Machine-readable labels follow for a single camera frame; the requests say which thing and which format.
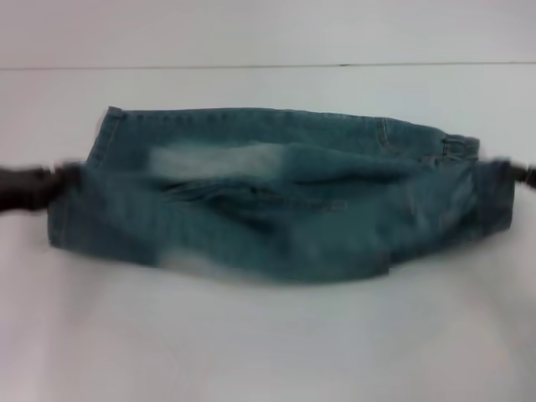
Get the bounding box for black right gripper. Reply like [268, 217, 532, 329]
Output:
[485, 156, 536, 190]

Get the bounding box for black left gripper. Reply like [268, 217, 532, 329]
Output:
[0, 161, 87, 214]

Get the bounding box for blue washed denim shorts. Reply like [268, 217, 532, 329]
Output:
[46, 106, 504, 286]

